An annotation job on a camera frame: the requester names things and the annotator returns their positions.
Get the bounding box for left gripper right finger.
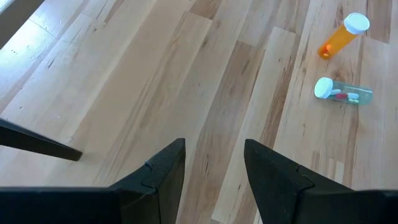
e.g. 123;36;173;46
243;138;354;224

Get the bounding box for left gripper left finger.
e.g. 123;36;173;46
109;138;187;224

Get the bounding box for green medicine bottle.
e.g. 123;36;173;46
313;77;374;106

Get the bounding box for orange medicine bottle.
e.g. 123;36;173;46
317;12;371;60

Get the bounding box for wooden shelf black legs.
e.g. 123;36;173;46
0;118;83;162

